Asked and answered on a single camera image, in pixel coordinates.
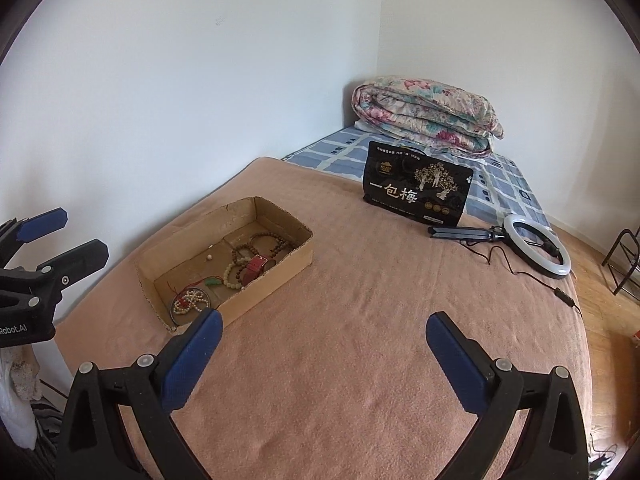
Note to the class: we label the black snack bag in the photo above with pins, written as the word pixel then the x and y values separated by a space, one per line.
pixel 415 185

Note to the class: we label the blue checkered bedsheet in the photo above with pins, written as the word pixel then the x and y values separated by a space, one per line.
pixel 330 152

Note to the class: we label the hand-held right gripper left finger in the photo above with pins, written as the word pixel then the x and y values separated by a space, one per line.
pixel 192 360

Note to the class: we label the white plastic bag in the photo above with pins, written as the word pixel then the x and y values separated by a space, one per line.
pixel 15 400

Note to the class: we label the folded floral quilt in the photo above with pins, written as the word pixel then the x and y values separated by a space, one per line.
pixel 425 110

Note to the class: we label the small red pouch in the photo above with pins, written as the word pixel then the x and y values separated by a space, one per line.
pixel 254 267

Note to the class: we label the cardboard box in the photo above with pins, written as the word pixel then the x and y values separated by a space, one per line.
pixel 270 280

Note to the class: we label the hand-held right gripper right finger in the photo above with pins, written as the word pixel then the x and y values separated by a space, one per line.
pixel 455 365

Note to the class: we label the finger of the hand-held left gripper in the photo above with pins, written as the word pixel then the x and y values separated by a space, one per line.
pixel 82 257
pixel 42 222

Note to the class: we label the pink fleece blanket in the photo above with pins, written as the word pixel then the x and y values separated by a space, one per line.
pixel 350 335

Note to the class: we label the black folded tripod stand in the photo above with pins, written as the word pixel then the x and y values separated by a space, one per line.
pixel 455 232

